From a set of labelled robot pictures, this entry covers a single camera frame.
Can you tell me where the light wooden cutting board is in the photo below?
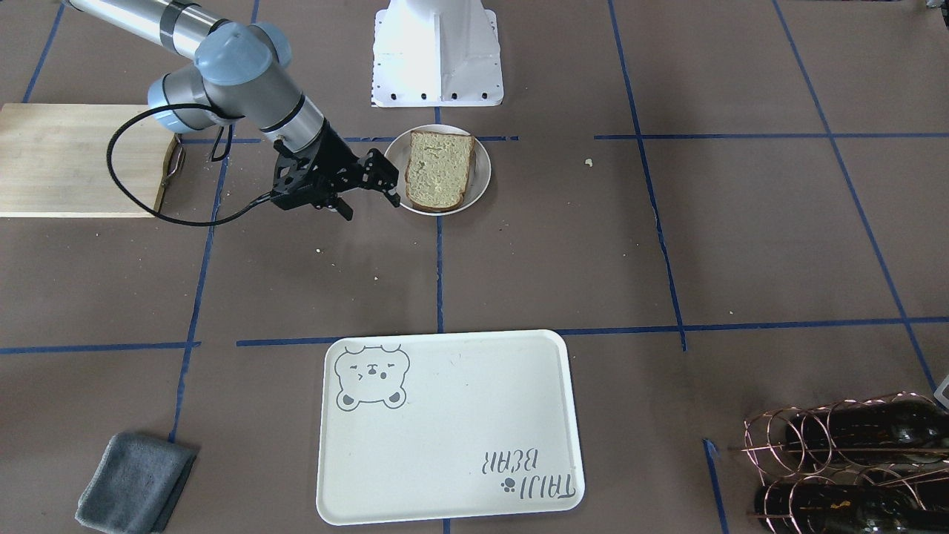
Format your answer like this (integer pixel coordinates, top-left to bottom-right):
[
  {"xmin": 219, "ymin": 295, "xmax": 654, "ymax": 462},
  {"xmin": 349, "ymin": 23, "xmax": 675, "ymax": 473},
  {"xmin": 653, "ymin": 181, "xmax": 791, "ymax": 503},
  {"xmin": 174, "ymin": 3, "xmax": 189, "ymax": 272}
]
[{"xmin": 1, "ymin": 102, "xmax": 181, "ymax": 217}]

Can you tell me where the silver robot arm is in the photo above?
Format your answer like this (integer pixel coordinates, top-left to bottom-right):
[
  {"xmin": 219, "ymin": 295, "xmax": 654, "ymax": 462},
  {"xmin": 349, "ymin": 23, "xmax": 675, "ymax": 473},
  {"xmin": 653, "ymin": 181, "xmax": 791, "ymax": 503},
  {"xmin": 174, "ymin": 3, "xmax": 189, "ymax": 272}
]
[{"xmin": 70, "ymin": 1, "xmax": 400, "ymax": 220}]

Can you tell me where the copper wire bottle rack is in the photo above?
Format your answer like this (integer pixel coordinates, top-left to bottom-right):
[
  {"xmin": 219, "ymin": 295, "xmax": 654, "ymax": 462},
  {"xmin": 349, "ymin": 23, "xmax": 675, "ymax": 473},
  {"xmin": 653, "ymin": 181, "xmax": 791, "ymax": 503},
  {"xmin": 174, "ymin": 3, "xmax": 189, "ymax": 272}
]
[{"xmin": 740, "ymin": 392, "xmax": 948, "ymax": 533}]

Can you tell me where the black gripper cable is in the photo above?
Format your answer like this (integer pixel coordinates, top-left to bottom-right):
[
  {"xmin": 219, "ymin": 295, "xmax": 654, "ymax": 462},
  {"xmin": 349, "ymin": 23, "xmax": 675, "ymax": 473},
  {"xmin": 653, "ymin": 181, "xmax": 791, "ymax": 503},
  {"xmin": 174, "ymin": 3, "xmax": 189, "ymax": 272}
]
[{"xmin": 106, "ymin": 102, "xmax": 277, "ymax": 227}]

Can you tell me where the bread slice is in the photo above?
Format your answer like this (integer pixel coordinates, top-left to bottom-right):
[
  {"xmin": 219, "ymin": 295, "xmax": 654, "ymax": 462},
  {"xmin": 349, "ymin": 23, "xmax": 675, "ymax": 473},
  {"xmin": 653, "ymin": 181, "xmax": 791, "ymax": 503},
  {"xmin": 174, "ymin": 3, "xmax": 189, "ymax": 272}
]
[{"xmin": 406, "ymin": 131, "xmax": 475, "ymax": 213}]

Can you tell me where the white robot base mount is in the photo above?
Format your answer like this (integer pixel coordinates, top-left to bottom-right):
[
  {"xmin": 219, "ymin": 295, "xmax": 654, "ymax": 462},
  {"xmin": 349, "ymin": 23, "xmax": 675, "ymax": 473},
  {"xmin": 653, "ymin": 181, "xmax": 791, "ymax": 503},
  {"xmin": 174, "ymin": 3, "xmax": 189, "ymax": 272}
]
[{"xmin": 371, "ymin": 1, "xmax": 505, "ymax": 108}]

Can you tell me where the folded grey cloth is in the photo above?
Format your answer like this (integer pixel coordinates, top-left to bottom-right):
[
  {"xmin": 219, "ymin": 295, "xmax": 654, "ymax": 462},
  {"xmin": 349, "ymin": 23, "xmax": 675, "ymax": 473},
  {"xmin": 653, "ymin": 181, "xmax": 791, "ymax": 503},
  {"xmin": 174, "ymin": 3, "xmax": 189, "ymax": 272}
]
[{"xmin": 74, "ymin": 432, "xmax": 198, "ymax": 533}]

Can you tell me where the white round plate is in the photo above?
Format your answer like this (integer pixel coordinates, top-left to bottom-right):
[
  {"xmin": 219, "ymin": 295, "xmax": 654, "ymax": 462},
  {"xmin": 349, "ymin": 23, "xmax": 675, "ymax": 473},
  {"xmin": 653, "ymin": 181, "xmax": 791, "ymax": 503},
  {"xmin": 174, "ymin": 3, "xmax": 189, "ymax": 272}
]
[{"xmin": 384, "ymin": 124, "xmax": 492, "ymax": 217}]

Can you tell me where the dark green wine bottle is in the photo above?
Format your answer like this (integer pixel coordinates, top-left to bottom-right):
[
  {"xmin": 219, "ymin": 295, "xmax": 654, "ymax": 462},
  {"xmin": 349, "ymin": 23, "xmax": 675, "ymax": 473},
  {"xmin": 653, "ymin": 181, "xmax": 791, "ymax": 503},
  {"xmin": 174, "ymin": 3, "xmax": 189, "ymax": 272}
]
[{"xmin": 785, "ymin": 398, "xmax": 948, "ymax": 467}]

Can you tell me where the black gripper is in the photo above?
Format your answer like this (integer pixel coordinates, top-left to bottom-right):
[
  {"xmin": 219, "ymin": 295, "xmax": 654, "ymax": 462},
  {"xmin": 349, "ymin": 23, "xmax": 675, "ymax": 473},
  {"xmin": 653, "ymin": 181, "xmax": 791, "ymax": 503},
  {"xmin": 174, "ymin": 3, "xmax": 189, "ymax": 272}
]
[{"xmin": 270, "ymin": 120, "xmax": 401, "ymax": 222}]

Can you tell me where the white bear serving tray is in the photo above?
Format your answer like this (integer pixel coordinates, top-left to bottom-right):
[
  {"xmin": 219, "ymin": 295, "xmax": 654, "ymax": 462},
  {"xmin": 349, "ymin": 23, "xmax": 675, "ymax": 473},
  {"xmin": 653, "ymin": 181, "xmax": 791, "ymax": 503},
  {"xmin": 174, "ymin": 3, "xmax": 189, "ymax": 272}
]
[{"xmin": 315, "ymin": 330, "xmax": 586, "ymax": 525}]

